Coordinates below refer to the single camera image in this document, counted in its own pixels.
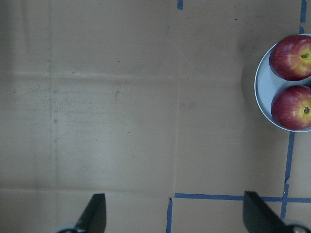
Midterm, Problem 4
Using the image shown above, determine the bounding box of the red apple plate front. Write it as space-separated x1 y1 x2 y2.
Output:
271 85 311 131

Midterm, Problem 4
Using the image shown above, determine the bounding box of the silver metal plate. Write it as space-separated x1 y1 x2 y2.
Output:
254 44 311 132

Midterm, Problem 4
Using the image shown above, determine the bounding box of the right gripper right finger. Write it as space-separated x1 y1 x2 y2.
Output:
242 191 292 233

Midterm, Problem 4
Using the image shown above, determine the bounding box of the red apple plate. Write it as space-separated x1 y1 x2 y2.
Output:
269 34 311 81
271 85 311 131

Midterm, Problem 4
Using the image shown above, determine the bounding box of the red apple plate back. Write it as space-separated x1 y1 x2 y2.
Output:
269 34 311 81

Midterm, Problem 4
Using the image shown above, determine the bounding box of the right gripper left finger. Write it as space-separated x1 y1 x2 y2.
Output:
74 193 106 233

